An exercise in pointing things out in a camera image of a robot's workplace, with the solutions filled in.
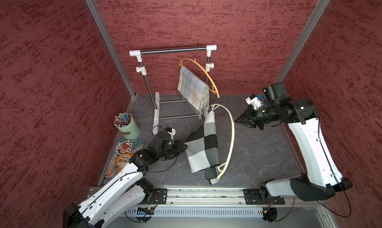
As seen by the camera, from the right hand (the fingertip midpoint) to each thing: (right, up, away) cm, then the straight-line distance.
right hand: (235, 124), depth 61 cm
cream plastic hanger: (-6, +8, +17) cm, 20 cm away
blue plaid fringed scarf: (-17, +17, +26) cm, 36 cm away
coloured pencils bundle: (-62, 0, +28) cm, 68 cm away
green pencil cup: (-57, -7, +28) cm, 64 cm away
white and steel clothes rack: (-49, +15, +52) cm, 73 cm away
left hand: (-21, -14, +13) cm, 29 cm away
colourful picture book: (-61, -18, +28) cm, 69 cm away
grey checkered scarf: (-14, -12, +7) cm, 20 cm away
